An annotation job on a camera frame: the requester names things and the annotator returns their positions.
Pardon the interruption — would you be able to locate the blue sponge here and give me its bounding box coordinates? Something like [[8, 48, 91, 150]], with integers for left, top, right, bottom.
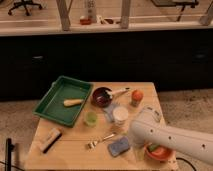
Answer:
[[107, 137, 130, 157]]

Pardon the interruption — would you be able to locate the green cucumber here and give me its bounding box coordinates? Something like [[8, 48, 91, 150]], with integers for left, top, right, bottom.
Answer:
[[148, 144, 159, 152]]

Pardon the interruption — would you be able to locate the wooden block brush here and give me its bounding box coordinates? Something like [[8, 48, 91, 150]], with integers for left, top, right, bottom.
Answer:
[[39, 128, 62, 153]]

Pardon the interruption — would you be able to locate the green plastic tray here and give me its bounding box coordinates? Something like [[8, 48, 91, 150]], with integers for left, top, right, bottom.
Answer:
[[34, 76, 93, 127]]

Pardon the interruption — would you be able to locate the black stand post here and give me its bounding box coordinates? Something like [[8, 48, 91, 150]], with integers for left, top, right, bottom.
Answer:
[[5, 138, 14, 171]]

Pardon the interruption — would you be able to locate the orange bowl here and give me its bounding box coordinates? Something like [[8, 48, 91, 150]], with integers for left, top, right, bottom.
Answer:
[[145, 143, 174, 162]]

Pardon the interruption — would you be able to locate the black office chair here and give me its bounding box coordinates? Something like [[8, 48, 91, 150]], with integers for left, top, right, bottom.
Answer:
[[8, 0, 43, 16]]

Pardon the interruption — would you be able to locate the small green plastic cup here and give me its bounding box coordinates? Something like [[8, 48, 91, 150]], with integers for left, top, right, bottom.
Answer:
[[84, 112, 98, 127]]

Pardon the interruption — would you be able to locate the clear plastic cup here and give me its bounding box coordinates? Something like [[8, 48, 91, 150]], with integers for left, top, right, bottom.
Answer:
[[113, 106, 129, 125]]

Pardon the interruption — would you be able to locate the silver fork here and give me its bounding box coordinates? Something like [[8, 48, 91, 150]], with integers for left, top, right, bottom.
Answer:
[[85, 132, 117, 149]]

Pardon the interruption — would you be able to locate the black cable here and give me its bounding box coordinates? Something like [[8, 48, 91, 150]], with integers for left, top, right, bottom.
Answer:
[[175, 157, 198, 171]]

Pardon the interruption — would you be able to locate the dark brown bowl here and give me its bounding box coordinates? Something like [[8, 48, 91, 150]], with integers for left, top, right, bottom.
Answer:
[[92, 87, 112, 108]]

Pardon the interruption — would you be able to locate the orange topped shaker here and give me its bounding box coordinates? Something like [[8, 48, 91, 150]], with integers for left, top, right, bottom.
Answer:
[[131, 90, 143, 107]]

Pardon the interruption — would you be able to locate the white handled spoon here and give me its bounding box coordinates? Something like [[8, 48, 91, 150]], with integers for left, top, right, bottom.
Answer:
[[106, 87, 130, 98]]

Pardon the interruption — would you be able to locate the red white bottle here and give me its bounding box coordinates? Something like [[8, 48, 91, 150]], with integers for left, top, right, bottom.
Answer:
[[79, 16, 92, 25]]

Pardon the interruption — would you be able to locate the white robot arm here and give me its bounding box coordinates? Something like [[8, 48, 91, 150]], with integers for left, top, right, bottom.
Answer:
[[128, 107, 213, 165]]

